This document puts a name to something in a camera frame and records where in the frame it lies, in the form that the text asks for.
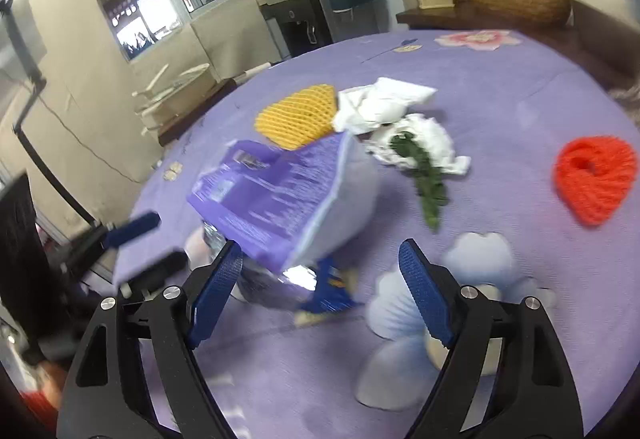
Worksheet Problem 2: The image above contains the floral patterned cloth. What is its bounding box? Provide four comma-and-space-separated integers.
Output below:
607, 79, 640, 125

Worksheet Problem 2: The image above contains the black tripod stand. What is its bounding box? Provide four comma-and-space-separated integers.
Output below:
0, 0, 101, 227

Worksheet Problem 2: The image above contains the dark teal roll holder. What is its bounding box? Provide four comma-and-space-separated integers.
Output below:
327, 0, 388, 40

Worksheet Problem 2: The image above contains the blue snack bag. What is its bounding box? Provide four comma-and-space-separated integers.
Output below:
200, 219, 366, 326

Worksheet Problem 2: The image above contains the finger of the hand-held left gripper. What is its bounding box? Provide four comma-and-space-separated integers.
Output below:
75, 212, 162, 252
117, 250, 190, 295

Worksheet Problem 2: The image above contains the green vegetable leaf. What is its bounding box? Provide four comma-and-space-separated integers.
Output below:
389, 132, 448, 230

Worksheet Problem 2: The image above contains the purple snack bag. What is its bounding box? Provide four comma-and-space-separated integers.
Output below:
186, 132, 383, 277

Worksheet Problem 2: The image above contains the brown pot with white lid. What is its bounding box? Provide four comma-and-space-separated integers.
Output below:
570, 0, 640, 75

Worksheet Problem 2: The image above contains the dark wooden board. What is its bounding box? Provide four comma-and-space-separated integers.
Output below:
157, 62, 273, 147

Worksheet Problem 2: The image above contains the white tissue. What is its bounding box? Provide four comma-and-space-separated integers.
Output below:
331, 76, 437, 136

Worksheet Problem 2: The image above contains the purple floral tablecloth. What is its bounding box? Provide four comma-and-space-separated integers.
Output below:
112, 29, 640, 439

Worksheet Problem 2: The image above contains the white paper towel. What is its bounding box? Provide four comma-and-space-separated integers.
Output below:
365, 113, 472, 177

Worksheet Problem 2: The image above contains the yellow foam fruit net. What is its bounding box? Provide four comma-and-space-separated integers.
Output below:
254, 84, 338, 151

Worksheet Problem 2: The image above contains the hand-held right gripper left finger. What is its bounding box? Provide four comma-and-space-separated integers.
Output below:
56, 240, 245, 439

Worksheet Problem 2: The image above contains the red foam fruit net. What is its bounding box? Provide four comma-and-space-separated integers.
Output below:
552, 135, 637, 227

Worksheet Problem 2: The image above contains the water dispenser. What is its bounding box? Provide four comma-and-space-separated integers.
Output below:
252, 0, 333, 60

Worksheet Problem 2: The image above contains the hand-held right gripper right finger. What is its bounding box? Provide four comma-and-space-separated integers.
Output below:
397, 239, 585, 439

